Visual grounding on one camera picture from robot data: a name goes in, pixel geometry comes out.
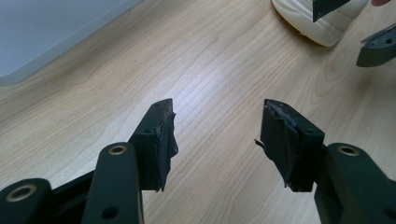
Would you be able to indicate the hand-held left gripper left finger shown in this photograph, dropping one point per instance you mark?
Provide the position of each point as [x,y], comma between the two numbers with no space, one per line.
[152,146]

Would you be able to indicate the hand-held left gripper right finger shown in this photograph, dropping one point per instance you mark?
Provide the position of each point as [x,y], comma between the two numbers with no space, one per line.
[289,146]

